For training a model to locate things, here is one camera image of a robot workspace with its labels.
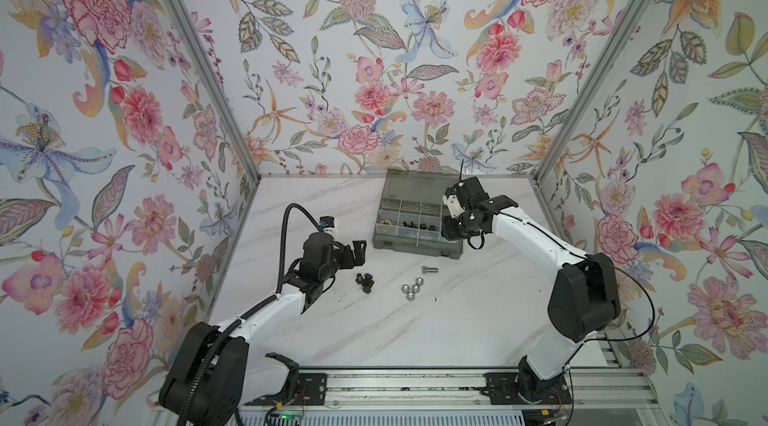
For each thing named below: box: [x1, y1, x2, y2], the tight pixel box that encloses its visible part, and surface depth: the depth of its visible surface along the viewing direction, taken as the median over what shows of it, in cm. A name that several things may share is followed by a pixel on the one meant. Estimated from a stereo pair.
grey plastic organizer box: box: [372, 169, 464, 260], surface depth 107 cm
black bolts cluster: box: [355, 273, 375, 294], surface depth 94 cm
